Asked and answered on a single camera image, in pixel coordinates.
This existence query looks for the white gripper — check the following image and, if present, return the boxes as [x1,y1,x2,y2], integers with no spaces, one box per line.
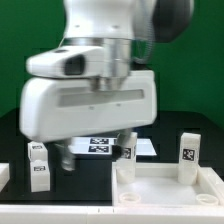
[20,70,157,171]

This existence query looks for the white square tabletop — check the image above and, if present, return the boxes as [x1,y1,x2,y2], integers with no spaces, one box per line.
[112,163,224,207]

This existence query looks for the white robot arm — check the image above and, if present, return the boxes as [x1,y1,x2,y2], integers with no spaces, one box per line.
[20,0,194,171]

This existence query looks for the white tag sheet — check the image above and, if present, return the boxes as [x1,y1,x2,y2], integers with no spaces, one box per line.
[70,137,156,156]

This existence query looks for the white left fence block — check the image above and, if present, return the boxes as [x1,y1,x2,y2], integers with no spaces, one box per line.
[0,163,10,192]

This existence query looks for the white front fence bar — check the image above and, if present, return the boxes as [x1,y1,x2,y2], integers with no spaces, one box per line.
[0,205,224,224]

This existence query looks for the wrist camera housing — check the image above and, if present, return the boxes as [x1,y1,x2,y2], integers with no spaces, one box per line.
[26,46,104,79]

